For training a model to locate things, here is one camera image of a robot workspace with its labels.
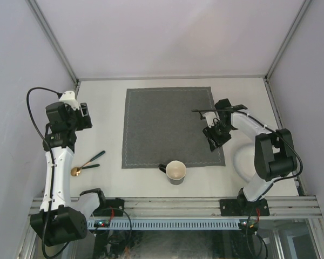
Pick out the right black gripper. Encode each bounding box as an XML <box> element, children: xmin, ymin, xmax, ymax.
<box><xmin>202</xmin><ymin>121</ymin><xmax>233</xmax><ymax>152</ymax></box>

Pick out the white bowl plate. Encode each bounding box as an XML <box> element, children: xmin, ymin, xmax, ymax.
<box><xmin>233</xmin><ymin>144</ymin><xmax>256</xmax><ymax>183</ymax></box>

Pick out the grey cloth napkin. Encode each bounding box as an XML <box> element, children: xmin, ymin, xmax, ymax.
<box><xmin>121</xmin><ymin>87</ymin><xmax>225</xmax><ymax>169</ymax></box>

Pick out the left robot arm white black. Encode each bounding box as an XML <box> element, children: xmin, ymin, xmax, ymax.
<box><xmin>30</xmin><ymin>90</ymin><xmax>107</xmax><ymax>258</ymax></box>

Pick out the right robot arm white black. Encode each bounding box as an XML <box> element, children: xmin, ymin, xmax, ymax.
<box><xmin>197</xmin><ymin>99</ymin><xmax>303</xmax><ymax>216</ymax></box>

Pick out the dark mug cream inside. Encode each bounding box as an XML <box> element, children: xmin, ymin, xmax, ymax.
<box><xmin>158</xmin><ymin>160</ymin><xmax>187</xmax><ymax>185</ymax></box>

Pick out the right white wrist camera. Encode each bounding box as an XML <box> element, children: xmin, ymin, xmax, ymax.
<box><xmin>202</xmin><ymin>112</ymin><xmax>219</xmax><ymax>128</ymax></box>

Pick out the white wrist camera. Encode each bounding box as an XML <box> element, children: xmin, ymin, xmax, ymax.
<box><xmin>59</xmin><ymin>91</ymin><xmax>80</xmax><ymax>111</ymax></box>
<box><xmin>202</xmin><ymin>112</ymin><xmax>219</xmax><ymax>128</ymax></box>

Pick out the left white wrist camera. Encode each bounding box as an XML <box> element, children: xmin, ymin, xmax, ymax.
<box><xmin>59</xmin><ymin>91</ymin><xmax>80</xmax><ymax>111</ymax></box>

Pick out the gold fork green handle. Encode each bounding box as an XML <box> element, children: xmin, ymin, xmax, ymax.
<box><xmin>82</xmin><ymin>164</ymin><xmax>100</xmax><ymax>169</ymax></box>

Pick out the gold spoon green handle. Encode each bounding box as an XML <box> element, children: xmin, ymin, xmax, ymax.
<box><xmin>70</xmin><ymin>151</ymin><xmax>106</xmax><ymax>176</ymax></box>

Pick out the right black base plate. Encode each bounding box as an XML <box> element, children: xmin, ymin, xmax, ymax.
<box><xmin>219</xmin><ymin>199</ymin><xmax>270</xmax><ymax>216</ymax></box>

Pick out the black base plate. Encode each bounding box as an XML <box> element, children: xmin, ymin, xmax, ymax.
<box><xmin>93</xmin><ymin>198</ymin><xmax>125</xmax><ymax>217</ymax></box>
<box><xmin>219</xmin><ymin>199</ymin><xmax>270</xmax><ymax>216</ymax></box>

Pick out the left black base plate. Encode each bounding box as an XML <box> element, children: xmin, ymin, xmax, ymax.
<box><xmin>93</xmin><ymin>198</ymin><xmax>125</xmax><ymax>217</ymax></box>

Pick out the blue slotted cable duct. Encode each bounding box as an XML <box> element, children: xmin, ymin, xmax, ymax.
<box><xmin>87</xmin><ymin>219</ymin><xmax>240</xmax><ymax>230</ymax></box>

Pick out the aluminium front rail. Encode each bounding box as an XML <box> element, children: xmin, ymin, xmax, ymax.
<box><xmin>29</xmin><ymin>196</ymin><xmax>322</xmax><ymax>218</ymax></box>

